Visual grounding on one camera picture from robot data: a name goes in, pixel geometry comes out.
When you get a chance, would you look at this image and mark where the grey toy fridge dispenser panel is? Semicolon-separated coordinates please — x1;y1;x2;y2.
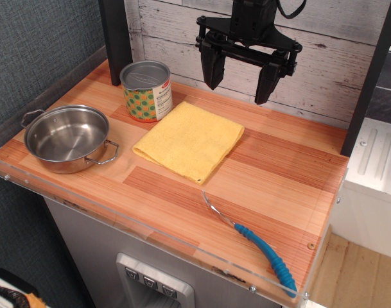
116;253;195;307

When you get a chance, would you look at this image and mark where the clear acrylic table edge guard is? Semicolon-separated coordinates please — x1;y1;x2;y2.
0;153;347;307

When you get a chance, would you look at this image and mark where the stainless steel pot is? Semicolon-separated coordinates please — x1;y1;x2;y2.
21;105;119;174

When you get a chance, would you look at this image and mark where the dark right vertical post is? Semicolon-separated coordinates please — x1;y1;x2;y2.
340;2;391;157

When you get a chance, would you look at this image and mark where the blue handled metal fork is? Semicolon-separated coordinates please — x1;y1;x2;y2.
202;190;297;298

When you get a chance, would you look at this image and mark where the white toy sink drainboard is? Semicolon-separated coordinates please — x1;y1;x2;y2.
329;119;391;257

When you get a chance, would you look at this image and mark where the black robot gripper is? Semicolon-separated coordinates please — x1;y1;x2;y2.
196;1;303;105

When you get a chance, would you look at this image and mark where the green orange dotted tin can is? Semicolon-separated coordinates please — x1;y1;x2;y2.
119;60;173;123

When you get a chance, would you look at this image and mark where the dark vertical post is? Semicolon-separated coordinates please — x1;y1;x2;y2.
340;2;391;157
98;0;133;86

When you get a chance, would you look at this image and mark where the dark left vertical post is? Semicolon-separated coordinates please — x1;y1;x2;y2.
98;0;133;86

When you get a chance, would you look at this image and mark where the yellow folded cloth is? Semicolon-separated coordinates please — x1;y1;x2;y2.
132;101;245;185

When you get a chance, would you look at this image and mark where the black orange object bottom left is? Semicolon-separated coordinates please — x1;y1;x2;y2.
0;268;48;307

